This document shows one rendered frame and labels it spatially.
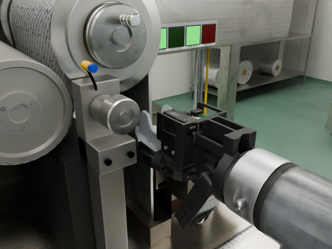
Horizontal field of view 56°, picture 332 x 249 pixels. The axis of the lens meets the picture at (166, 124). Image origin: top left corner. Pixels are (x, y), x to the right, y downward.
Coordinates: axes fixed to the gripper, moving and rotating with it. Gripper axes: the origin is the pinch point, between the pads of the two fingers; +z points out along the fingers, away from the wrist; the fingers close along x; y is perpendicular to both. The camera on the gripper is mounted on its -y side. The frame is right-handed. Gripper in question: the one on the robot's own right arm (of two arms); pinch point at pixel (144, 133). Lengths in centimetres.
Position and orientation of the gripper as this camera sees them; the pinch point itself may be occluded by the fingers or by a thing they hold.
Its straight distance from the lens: 49.9
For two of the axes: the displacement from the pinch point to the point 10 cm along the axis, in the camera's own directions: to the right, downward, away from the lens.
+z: -6.0, -3.2, 7.4
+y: 0.0, -9.2, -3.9
